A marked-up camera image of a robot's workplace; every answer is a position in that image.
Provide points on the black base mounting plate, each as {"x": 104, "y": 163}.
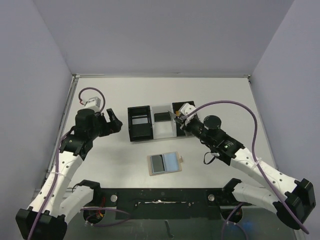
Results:
{"x": 167, "y": 203}

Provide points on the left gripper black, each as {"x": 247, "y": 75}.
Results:
{"x": 113, "y": 126}

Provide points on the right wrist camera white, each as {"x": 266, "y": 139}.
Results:
{"x": 187, "y": 112}

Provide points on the black card in tray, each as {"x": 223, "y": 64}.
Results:
{"x": 162, "y": 117}

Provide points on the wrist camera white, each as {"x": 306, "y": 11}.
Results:
{"x": 93, "y": 103}
{"x": 187, "y": 112}

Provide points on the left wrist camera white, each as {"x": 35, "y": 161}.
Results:
{"x": 93, "y": 103}

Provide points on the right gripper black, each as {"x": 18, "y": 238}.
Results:
{"x": 185, "y": 124}

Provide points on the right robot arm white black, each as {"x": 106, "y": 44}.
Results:
{"x": 290, "y": 199}

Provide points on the black white card tray organizer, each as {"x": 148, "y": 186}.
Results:
{"x": 153, "y": 122}

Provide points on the aluminium frame rail front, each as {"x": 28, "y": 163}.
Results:
{"x": 260, "y": 197}

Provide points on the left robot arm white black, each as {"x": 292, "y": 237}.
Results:
{"x": 48, "y": 215}

